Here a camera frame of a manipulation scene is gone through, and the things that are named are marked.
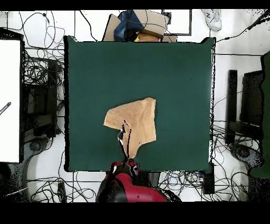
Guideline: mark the tan terry towel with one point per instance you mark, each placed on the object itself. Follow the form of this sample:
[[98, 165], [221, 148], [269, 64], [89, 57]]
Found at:
[[139, 118]]

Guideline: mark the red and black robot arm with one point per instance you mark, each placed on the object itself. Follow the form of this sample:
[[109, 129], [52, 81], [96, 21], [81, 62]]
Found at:
[[143, 193]]

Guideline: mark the black flat monitor panel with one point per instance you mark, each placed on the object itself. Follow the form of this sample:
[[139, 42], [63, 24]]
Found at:
[[252, 97]]

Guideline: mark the white flat panel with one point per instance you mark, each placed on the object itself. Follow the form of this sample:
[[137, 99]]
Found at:
[[9, 95]]

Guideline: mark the black power strip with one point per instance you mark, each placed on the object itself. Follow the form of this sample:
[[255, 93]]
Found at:
[[61, 191]]

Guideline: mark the small black box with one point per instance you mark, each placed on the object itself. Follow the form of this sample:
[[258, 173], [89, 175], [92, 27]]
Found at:
[[208, 181]]

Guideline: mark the dark green table cloth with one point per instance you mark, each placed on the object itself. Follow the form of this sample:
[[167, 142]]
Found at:
[[105, 69]]

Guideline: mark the black round stand base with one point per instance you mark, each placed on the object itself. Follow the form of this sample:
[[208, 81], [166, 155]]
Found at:
[[242, 154], [35, 145]]

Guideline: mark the black equipment box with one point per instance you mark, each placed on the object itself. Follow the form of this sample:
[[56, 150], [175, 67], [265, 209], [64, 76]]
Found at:
[[40, 101]]

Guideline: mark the black upright bar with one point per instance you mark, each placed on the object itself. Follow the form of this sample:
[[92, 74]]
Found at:
[[232, 95]]

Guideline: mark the orange-brown folded cloth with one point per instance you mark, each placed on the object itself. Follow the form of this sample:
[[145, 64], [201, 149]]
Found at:
[[147, 38]]

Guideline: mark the black threaded rod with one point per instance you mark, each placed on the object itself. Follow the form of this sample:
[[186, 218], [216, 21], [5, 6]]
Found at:
[[5, 107]]

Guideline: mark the dark blue garment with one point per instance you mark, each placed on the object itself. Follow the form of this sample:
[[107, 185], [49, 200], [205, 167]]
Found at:
[[126, 23]]

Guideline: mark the brown cardboard box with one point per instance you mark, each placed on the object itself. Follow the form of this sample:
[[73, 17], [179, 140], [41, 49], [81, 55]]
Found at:
[[154, 19]]

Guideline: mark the dark green cloth drape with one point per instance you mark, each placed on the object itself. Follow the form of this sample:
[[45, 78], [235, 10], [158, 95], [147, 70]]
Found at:
[[266, 84]]

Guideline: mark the person's right foot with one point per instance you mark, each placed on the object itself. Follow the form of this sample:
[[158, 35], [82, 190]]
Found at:
[[213, 20]]

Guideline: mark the black rectangular frame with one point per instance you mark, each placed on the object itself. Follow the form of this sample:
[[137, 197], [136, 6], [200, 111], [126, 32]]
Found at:
[[179, 34]]

